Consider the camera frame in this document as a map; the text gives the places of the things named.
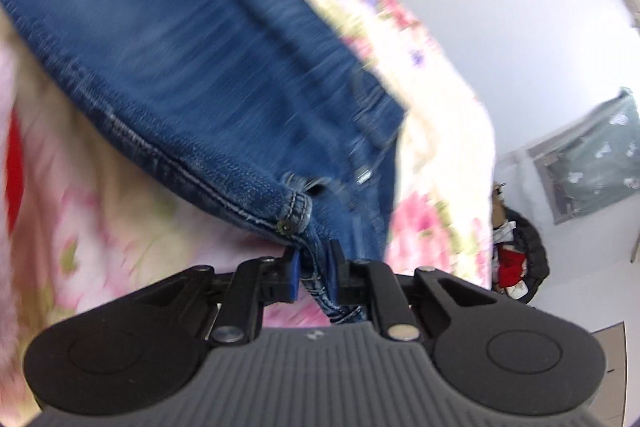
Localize blue denim jeans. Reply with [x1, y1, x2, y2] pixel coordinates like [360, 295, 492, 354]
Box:
[1, 0, 405, 324]

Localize black clothes pile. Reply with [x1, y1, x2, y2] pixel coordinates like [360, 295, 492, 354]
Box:
[491, 183, 550, 305]

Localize floral yellow bed quilt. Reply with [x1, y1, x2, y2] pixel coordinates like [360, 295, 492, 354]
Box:
[1, 0, 496, 426]

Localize green patterned window curtain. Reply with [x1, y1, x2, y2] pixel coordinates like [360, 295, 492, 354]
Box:
[528, 88, 639, 225]

